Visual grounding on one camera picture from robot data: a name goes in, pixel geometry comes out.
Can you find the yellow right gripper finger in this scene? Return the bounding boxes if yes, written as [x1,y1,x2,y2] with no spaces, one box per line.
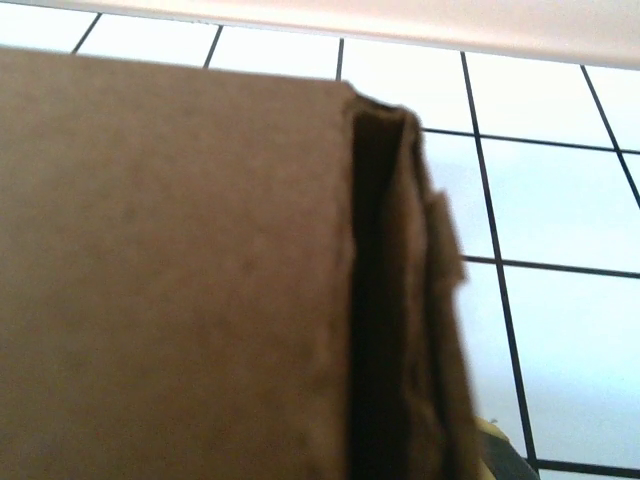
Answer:
[472,416,540,480]

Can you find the brown cardboard box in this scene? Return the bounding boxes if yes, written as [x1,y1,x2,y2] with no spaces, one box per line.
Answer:
[0,46,484,480]

